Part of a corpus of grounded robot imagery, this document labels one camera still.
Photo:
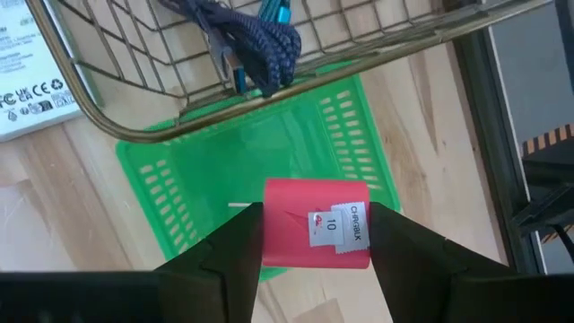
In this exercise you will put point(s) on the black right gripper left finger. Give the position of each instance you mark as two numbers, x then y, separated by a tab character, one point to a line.
237	255

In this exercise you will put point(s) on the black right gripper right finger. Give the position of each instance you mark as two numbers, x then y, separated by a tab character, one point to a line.
403	260

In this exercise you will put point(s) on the red wall charger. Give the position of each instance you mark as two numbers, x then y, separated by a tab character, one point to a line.
291	233

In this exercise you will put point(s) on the white card reader box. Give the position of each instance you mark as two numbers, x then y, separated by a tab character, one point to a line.
31	81

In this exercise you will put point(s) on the green plastic basket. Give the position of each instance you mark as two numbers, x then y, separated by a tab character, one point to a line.
233	148

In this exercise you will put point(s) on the black orange-striped object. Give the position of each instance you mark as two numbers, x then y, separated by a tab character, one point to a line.
551	170

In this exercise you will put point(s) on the black table edge rail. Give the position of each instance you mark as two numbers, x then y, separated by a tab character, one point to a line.
498	157

